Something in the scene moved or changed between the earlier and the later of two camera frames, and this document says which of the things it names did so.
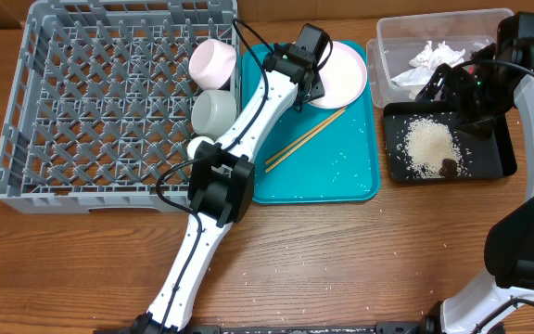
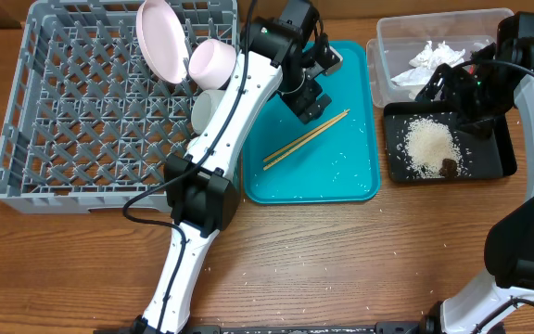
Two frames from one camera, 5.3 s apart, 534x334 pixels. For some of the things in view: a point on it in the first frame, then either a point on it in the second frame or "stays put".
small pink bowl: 211,63 stays put
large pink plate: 343,76 to 162,41
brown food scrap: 448,168 stays put
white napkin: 426,64 stays put
